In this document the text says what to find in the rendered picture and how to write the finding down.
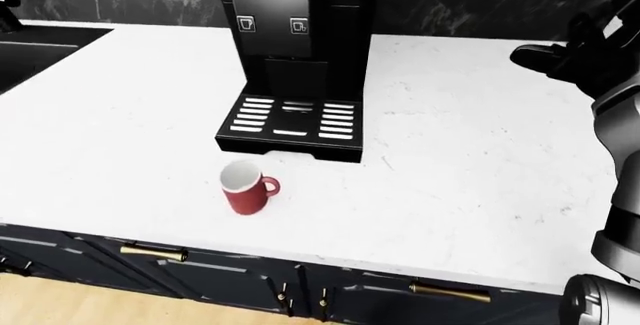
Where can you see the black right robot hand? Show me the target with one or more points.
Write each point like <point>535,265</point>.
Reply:
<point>575,62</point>

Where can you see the red mug white inside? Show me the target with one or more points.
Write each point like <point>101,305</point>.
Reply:
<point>246,195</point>

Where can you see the black coffee machine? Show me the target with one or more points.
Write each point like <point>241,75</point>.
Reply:
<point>295,43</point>

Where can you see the brass cabinet door pull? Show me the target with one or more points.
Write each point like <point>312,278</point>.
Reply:
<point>283,297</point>
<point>323,297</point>

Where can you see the dark blue base cabinet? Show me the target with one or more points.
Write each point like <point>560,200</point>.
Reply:
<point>200,283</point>

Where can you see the black kitchen sink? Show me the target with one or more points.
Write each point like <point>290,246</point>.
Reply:
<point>35,53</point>

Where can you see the black sink faucet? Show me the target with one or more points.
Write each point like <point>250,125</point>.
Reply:
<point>8,8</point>

